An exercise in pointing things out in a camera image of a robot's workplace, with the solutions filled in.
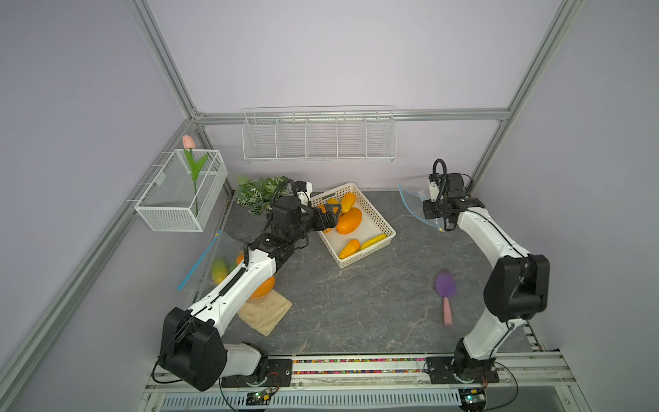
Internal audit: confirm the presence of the big orange mango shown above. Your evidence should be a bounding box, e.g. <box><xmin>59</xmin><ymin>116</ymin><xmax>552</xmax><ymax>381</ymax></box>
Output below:
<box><xmin>336</xmin><ymin>208</ymin><xmax>363</xmax><ymax>235</ymax></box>

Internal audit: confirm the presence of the small orange mango front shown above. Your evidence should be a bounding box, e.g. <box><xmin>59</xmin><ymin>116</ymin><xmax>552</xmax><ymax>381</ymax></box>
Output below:
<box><xmin>338</xmin><ymin>240</ymin><xmax>361</xmax><ymax>260</ymax></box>

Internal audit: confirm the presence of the large orange mango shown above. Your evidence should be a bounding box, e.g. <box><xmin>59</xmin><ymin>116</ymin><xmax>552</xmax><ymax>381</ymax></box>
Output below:
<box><xmin>250</xmin><ymin>276</ymin><xmax>276</xmax><ymax>300</ymax></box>

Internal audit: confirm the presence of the clear zip-top bag blue zipper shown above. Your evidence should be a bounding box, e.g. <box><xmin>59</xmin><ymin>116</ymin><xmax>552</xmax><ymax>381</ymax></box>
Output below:
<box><xmin>178</xmin><ymin>230</ymin><xmax>276</xmax><ymax>310</ymax></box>

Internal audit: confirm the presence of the green mango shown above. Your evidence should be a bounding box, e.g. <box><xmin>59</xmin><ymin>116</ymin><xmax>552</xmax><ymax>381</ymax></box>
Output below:
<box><xmin>210</xmin><ymin>257</ymin><xmax>229</xmax><ymax>284</ymax></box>

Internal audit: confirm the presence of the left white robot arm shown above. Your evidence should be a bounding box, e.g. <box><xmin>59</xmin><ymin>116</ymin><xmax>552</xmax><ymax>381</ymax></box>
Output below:
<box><xmin>154</xmin><ymin>180</ymin><xmax>342</xmax><ymax>391</ymax></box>

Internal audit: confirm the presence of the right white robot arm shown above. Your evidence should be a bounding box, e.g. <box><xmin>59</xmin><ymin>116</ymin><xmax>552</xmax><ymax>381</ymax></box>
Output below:
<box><xmin>422</xmin><ymin>159</ymin><xmax>550</xmax><ymax>383</ymax></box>

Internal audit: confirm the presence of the yellow mango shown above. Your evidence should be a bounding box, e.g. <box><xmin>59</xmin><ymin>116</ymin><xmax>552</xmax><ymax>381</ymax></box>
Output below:
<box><xmin>360</xmin><ymin>233</ymin><xmax>387</xmax><ymax>250</ymax></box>

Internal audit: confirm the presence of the green potted plant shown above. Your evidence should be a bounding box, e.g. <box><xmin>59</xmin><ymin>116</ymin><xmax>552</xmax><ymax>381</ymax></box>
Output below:
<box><xmin>235</xmin><ymin>175</ymin><xmax>292</xmax><ymax>216</ymax></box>

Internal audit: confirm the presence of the white plastic perforated basket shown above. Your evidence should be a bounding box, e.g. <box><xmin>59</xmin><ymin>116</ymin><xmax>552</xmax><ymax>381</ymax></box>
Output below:
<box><xmin>311</xmin><ymin>183</ymin><xmax>396</xmax><ymax>269</ymax></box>

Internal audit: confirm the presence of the purple pink brush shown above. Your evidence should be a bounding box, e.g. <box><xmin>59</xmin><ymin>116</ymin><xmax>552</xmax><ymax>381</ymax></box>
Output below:
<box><xmin>435</xmin><ymin>270</ymin><xmax>456</xmax><ymax>326</ymax></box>

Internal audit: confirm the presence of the pink artificial tulip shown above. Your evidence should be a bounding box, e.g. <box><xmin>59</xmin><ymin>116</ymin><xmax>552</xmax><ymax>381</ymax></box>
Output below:
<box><xmin>182</xmin><ymin>135</ymin><xmax>209</xmax><ymax>216</ymax></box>

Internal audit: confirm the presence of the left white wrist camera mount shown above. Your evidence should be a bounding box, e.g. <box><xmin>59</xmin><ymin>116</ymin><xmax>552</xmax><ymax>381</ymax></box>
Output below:
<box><xmin>294</xmin><ymin>181</ymin><xmax>312</xmax><ymax>206</ymax></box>

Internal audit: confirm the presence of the white wire wall shelf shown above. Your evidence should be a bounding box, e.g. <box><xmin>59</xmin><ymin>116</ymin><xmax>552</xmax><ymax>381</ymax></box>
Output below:
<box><xmin>242</xmin><ymin>106</ymin><xmax>397</xmax><ymax>162</ymax></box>

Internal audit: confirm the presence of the white mesh wall basket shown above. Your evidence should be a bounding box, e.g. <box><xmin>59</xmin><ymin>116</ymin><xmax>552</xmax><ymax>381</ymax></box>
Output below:
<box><xmin>134</xmin><ymin>149</ymin><xmax>228</xmax><ymax>233</ymax></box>

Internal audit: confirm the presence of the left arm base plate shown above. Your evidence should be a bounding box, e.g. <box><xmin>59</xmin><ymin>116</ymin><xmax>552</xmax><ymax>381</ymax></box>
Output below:
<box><xmin>221</xmin><ymin>358</ymin><xmax>293</xmax><ymax>388</ymax></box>

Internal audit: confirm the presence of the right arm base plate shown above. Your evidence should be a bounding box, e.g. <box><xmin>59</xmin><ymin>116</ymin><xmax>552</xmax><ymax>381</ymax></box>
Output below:
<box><xmin>424</xmin><ymin>355</ymin><xmax>499</xmax><ymax>386</ymax></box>

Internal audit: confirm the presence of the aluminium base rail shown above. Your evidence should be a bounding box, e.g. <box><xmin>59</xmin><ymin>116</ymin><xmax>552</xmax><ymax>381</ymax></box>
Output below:
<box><xmin>137</xmin><ymin>352</ymin><xmax>590</xmax><ymax>411</ymax></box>

